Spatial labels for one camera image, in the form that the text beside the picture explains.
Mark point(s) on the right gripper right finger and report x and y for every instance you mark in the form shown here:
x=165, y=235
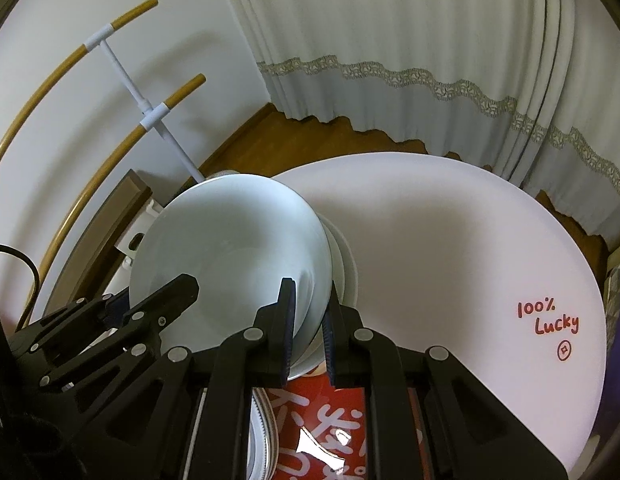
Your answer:
x=355, y=355

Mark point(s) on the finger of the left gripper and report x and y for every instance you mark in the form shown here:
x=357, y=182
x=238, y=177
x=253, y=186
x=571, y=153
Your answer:
x=51, y=342
x=142, y=323

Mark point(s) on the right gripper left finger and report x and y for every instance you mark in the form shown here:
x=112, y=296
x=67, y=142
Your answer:
x=274, y=350

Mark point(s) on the white porcelain bowl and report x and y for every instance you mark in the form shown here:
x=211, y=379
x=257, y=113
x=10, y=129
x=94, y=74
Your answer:
x=340, y=269
x=350, y=279
x=239, y=235

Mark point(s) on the low brown white cabinet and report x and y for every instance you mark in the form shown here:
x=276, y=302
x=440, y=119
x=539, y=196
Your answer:
x=95, y=257

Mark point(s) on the white stand with yellow hoops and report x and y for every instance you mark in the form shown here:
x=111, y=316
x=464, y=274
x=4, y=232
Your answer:
x=88, y=113

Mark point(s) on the beige pleated curtain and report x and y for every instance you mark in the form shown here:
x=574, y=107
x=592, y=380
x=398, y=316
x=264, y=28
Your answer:
x=529, y=88

